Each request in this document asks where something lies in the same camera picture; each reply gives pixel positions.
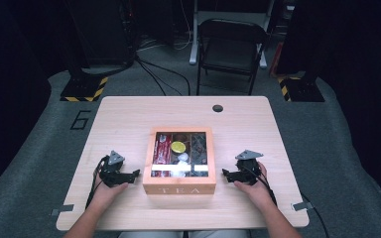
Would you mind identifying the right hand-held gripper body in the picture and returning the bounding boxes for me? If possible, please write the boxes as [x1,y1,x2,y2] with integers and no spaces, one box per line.
[234,149,264,186]

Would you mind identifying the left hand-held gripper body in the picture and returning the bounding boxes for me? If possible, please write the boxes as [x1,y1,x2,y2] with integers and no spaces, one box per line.
[98,150,127,188]

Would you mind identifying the wooden box with glass lid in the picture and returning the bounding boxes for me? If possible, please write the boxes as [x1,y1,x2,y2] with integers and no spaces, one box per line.
[142,127,217,195]

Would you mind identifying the yellow capsule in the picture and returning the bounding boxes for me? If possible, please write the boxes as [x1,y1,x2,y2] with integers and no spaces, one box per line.
[170,141,187,154]

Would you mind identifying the person's left hand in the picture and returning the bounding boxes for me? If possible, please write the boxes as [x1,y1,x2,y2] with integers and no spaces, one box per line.
[90,180,129,210]

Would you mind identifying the person's right hand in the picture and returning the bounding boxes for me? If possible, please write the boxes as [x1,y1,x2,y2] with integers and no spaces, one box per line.
[233,162,276,211]

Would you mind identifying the red snack packet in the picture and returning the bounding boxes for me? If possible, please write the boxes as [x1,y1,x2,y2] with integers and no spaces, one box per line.
[152,133,162,178]
[160,133,173,166]

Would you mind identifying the pile of dark tea bags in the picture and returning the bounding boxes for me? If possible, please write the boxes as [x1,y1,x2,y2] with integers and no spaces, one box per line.
[190,132,209,178]

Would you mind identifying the grey tape strip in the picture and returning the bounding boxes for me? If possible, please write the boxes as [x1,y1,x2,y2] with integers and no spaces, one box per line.
[292,201,315,212]
[50,203,75,217]

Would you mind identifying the black stand with striped base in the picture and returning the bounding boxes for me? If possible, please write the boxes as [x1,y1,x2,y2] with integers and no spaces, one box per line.
[277,70,325,103]
[60,0,109,103]

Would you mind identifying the red object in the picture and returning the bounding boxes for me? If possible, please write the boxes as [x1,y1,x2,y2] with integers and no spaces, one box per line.
[269,42,284,77]

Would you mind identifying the black folding chair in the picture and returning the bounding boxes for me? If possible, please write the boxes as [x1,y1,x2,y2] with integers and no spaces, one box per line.
[196,18,270,96]

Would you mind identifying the black computer tower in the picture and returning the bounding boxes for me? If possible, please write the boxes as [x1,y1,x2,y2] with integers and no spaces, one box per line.
[72,0,137,67]

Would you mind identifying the left hand-held gripper cable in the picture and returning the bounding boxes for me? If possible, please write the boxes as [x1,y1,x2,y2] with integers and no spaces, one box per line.
[84,156,109,210]

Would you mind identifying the hand-held gripper cable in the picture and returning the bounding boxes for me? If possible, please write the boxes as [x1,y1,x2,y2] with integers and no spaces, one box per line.
[84,156,109,210]
[244,165,278,206]

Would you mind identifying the right hand-held gripper cable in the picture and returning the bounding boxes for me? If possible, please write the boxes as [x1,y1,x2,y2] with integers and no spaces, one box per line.
[244,165,278,206]

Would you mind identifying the black cable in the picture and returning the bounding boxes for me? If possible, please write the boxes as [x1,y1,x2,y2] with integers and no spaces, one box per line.
[300,192,330,238]

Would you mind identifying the black floor cables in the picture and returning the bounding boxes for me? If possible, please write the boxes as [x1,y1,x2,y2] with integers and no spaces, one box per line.
[134,57,192,97]

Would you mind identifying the white metal desk frame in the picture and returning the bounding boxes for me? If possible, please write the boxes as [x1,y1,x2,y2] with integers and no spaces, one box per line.
[189,0,268,69]

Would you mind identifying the white floor cables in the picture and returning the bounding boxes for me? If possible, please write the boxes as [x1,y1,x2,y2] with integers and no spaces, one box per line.
[138,19,193,53]

